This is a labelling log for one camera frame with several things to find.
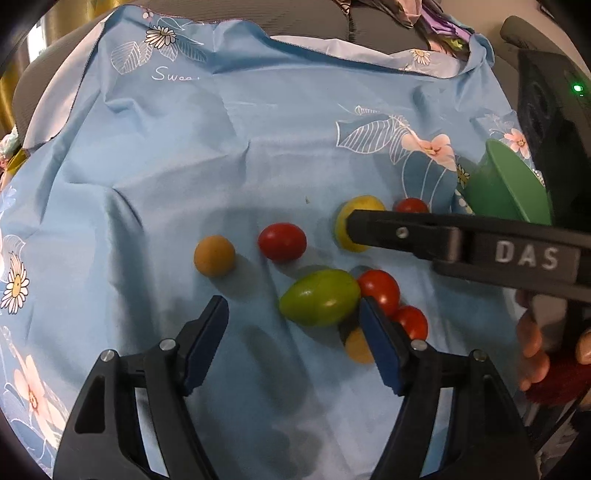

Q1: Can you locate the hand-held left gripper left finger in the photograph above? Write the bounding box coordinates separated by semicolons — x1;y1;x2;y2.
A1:
52;295;230;480

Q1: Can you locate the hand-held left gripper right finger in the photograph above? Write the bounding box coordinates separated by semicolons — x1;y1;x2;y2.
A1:
359;298;541;480

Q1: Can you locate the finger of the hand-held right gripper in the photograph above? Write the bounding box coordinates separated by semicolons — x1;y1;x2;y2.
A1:
346;209;463;261

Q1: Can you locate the small yellow tomato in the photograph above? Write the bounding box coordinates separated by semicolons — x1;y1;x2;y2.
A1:
344;325;376;365

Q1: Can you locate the large yellow tomato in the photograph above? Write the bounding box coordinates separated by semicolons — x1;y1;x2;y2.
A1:
335;195;386;253

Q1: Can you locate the red cherry tomato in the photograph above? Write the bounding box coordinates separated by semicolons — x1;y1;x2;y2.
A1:
392;305;429;341
356;270;402;317
392;198;430;214

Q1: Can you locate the green tomato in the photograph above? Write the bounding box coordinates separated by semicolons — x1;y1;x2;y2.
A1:
278;270;362;328

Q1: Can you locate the orange tomato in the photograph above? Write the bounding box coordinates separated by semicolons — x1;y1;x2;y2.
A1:
194;235;236;278

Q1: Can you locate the green bowl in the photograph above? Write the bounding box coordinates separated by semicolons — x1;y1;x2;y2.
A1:
464;138;553;227

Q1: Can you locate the large red tomato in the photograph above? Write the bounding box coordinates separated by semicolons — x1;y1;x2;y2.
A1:
257;223;308;264

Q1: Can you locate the person's right hand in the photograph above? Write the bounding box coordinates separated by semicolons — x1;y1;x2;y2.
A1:
515;290;551;393

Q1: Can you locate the blue floral cloth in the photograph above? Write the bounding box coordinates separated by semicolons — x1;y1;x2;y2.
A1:
0;4;546;480

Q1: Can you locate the purple cloth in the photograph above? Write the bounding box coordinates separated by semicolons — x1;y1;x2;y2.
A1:
422;4;476;51

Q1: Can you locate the pink cloth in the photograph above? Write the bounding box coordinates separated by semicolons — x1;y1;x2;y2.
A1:
335;0;435;28

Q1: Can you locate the floral fabric bundle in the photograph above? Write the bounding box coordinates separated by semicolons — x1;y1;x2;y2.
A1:
0;129;28;185

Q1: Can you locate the gold curtain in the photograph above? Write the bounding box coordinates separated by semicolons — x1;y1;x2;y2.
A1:
0;0;112;134

